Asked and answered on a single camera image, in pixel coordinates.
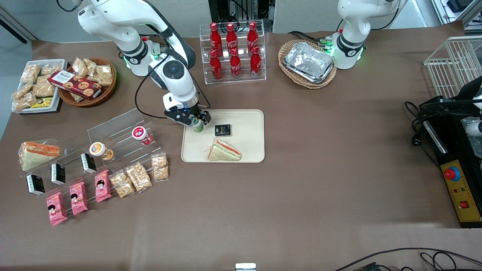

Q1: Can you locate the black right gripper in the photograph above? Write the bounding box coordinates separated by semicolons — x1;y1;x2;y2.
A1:
164;106;212;127

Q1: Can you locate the beige plastic tray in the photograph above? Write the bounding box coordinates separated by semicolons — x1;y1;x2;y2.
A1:
181;109;265;163

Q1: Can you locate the red gum bottle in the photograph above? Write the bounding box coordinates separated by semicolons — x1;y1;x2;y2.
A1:
132;126;154;146

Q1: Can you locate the orange gum bottle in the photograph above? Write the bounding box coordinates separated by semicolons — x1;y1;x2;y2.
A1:
89;142;113;161

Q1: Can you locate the white rectangular snack tray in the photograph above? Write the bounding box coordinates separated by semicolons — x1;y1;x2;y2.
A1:
11;59;69;114

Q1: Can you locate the triangle sandwich in wrap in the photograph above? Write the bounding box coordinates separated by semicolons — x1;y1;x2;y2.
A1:
207;139;242;162
18;140;61;172

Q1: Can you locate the red cola bottle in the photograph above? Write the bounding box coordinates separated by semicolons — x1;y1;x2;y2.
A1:
250;46;262;78
209;23;223;57
247;21;259;53
226;23;238;55
230;48;242;79
209;50;223;81

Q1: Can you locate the clear acrylic bottle rack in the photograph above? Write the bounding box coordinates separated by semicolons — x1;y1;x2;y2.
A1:
200;20;267;85

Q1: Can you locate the black control box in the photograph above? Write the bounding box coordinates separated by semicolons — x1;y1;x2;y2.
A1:
418;96;482;229

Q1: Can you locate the clear nut brittle packet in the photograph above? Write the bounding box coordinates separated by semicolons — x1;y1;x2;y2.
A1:
13;92;37;112
40;64;63;76
151;153;169;183
88;65;114;87
83;58;98;76
21;64;41;84
125;162;153;193
11;83;34;100
32;79;56;98
109;170;135;199
72;57;89;78

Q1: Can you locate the clear acrylic tiered shelf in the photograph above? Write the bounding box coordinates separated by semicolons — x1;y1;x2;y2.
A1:
18;107;168;198

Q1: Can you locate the round brown wicker basket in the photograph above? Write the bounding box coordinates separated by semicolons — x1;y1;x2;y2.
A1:
58;58;117;108

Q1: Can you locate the yellow control panel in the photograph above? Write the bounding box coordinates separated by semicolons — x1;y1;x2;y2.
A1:
440;160;482;222

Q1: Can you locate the oval light wicker basket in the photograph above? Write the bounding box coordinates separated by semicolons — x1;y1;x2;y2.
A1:
278;39;337;89

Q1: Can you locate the pink snack packet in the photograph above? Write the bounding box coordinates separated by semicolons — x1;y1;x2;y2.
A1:
46;192;69;226
94;170;112;203
69;181;88;216

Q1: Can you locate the black equipment rack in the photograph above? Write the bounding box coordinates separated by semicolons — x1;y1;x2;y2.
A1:
208;0;276;24

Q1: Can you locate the black white snack box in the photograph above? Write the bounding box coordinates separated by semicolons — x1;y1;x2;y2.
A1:
51;163;66;186
26;174;46;196
81;153;97;174

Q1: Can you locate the silver foil container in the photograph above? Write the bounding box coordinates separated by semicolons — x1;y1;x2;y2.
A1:
283;41;336;84

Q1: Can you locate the red cookie box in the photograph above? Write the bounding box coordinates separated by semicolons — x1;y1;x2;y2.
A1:
48;70;102;100

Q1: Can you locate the yellow snack packet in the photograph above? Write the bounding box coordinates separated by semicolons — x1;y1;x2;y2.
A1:
30;97;53;109

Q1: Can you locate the white wire basket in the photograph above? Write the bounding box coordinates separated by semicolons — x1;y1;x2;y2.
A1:
424;36;482;99

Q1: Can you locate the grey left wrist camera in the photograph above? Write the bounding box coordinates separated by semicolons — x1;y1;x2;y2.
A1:
465;119;482;137

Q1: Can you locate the black power cable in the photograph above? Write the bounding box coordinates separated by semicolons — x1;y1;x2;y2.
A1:
405;101;442;171

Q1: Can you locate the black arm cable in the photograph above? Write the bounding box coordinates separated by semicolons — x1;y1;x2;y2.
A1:
134;36;212;120

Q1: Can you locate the aluminium frame shelf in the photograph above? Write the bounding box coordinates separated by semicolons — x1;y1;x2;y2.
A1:
431;0;482;31

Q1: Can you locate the black base cable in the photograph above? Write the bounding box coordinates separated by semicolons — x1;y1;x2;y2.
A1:
288;30;333;48

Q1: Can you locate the black floor cable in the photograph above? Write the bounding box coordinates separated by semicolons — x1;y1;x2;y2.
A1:
333;247;482;271

